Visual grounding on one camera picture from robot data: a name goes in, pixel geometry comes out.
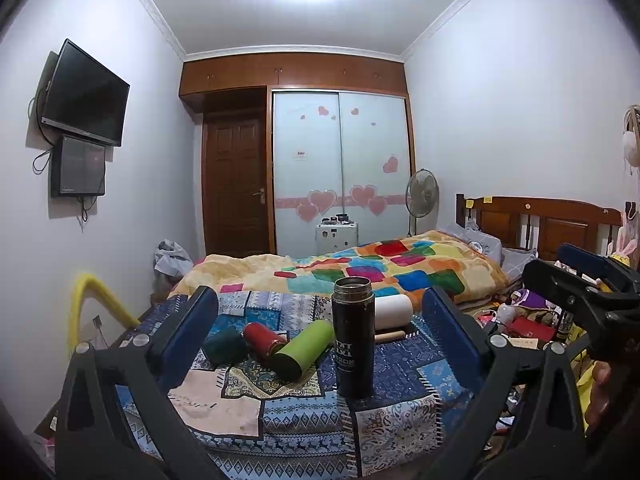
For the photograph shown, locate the small white cabinet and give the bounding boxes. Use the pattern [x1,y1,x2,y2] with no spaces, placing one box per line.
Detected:
[314,214,361,257]

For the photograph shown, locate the wooden bed headboard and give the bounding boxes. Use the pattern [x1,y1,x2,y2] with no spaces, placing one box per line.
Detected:
[455,193,624,262]

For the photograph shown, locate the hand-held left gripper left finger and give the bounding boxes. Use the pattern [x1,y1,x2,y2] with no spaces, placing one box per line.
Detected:
[55,285,226,480]

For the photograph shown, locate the grey clothes pile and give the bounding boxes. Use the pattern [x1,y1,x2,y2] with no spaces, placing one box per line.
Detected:
[153,239,195,279]

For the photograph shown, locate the colourful patterned blanket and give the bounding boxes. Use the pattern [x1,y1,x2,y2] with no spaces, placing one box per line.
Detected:
[169,230,510,307]

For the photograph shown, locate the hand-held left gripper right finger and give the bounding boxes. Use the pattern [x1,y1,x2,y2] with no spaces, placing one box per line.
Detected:
[422,285,587,480]

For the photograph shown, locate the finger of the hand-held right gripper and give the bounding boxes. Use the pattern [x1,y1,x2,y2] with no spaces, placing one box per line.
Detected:
[522,259,640,333]
[556,243,640,292]

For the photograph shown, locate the wall-mounted black television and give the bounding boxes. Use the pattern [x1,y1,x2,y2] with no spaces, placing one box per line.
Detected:
[40,38,131,148]

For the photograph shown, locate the white cup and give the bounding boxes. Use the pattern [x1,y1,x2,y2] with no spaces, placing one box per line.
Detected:
[374,293,414,332]

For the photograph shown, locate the red box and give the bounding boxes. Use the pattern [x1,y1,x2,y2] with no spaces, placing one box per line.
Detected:
[509,316,557,344]

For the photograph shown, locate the person's right hand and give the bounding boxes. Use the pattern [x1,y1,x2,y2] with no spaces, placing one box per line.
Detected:
[584,360,615,427]

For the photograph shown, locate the dark green cup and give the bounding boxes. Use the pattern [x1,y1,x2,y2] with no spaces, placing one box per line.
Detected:
[202,327,249,366]

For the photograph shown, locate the small wall-mounted monitor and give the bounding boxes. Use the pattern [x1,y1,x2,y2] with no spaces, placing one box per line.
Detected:
[50,134,107,199]

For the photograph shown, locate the black television cable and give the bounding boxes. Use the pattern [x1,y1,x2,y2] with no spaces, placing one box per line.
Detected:
[27,80,57,175]

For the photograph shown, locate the wooden door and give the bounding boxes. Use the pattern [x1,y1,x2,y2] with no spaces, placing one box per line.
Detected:
[202,111,269,257]

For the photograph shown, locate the black thermos cup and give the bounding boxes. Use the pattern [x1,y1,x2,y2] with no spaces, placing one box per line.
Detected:
[331,276,376,400]

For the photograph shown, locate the blue patchwork blanket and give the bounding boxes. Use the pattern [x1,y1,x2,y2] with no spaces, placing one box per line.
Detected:
[119,289,477,480]

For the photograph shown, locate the wooden wardrobe with sliding doors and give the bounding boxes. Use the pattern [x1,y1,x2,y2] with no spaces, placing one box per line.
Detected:
[178,52,417,259]

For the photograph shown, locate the black can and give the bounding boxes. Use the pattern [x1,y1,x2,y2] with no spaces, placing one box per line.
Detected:
[555,309,574,342]

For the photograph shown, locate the yellow foam tube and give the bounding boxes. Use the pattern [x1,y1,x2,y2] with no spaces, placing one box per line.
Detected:
[67,273,141,357]

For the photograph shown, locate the standing fan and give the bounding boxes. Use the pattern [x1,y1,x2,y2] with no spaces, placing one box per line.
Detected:
[404,167,441,237]

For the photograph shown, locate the pink plush rabbit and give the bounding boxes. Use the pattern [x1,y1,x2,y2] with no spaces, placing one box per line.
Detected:
[606,204,640,267]

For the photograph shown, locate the red cup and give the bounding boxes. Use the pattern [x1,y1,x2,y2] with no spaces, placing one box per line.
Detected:
[243,322,289,362]

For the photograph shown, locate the grey pillow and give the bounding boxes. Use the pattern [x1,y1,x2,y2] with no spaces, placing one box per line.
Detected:
[436,222,505,267]

